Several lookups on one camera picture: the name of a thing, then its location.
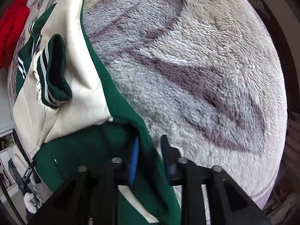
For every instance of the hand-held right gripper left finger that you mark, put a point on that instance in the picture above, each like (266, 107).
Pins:
(134, 159)

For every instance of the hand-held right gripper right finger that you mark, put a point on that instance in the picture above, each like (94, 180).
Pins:
(167, 159)

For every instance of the green and cream varsity jacket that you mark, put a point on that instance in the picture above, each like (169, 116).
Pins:
(79, 79)

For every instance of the white wardrobe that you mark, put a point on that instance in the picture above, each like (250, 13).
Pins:
(3, 112)

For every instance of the floral plush blanket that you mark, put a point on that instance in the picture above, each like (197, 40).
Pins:
(187, 75)

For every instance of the red quilt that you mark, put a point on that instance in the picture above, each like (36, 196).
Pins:
(11, 28)

